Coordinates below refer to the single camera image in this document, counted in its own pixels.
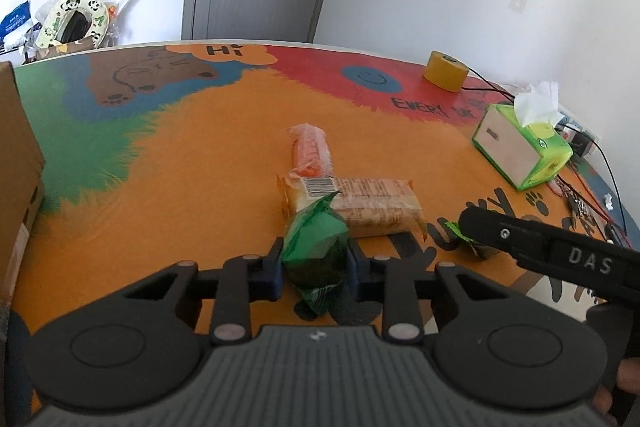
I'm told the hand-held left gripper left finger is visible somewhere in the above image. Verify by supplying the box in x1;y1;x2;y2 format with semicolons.
122;237;287;344

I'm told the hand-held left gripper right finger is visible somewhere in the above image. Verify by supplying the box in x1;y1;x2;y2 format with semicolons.
345;238;527;344

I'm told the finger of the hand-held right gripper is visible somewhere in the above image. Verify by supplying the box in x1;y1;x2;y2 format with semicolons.
457;206;547;269

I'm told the green snack packet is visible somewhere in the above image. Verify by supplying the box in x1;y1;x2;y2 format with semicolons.
445;221;502;261
281;191;351;320

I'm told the brown cardboard box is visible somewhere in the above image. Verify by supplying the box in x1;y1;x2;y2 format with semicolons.
0;60;47;309

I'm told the person's right hand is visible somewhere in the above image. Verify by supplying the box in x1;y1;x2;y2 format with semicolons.
592;356;640;427

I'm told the beige biscuit snack packet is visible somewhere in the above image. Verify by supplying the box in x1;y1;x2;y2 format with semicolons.
276;174;426;241

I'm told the green tissue box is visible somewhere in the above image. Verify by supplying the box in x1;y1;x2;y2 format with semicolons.
472;80;574;192

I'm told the white power strip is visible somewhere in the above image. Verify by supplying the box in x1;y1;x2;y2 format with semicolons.
554;111;599;158

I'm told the orange snack packet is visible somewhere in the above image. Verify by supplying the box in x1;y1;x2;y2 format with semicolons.
287;123;335;178

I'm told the colourful printed table mat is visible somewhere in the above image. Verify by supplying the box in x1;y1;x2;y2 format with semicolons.
10;40;640;344

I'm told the yellow tape roll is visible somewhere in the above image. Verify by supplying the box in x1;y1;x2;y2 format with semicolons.
422;50;469;94

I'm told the panda print toilet seat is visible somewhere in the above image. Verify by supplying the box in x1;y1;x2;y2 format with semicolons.
38;0;110;50

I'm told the blue and white bag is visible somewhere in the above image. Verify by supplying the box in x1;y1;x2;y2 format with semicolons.
0;0;36;48

